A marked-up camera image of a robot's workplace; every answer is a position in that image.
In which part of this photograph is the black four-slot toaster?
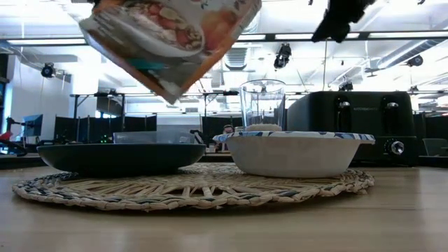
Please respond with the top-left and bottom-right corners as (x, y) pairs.
(286, 90), (419, 167)

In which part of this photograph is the round woven placemat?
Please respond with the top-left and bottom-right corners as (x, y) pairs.
(12, 161), (375, 212)

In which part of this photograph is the blue patterned paper bowl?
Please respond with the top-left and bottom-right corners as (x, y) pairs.
(212, 131), (376, 179)

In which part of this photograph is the overhead light bar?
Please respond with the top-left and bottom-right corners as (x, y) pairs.
(0, 31), (448, 46)

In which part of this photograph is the pumpkin cereal bag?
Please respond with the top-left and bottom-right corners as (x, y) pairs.
(78, 0), (263, 105)

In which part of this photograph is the computer monitor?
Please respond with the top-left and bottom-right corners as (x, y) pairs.
(21, 114), (43, 137)

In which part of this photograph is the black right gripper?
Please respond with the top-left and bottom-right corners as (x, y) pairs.
(311, 0), (377, 43)

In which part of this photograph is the thin hanging cable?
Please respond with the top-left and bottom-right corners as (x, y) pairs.
(323, 38), (329, 92)

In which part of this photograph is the grey chair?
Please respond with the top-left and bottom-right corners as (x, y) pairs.
(421, 138), (448, 158)

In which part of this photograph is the clear glass with white filling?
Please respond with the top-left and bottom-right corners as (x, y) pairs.
(239, 78), (286, 133)

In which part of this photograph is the person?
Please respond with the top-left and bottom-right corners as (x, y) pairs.
(215, 124), (236, 153)

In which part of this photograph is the black ceiling spotlight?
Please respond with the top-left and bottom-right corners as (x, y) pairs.
(41, 62), (57, 78)
(405, 55), (424, 68)
(273, 43), (293, 70)

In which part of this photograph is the dark teal plate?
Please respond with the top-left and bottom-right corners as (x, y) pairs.
(36, 143), (207, 177)

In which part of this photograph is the black background table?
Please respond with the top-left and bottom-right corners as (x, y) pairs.
(69, 91), (126, 120)

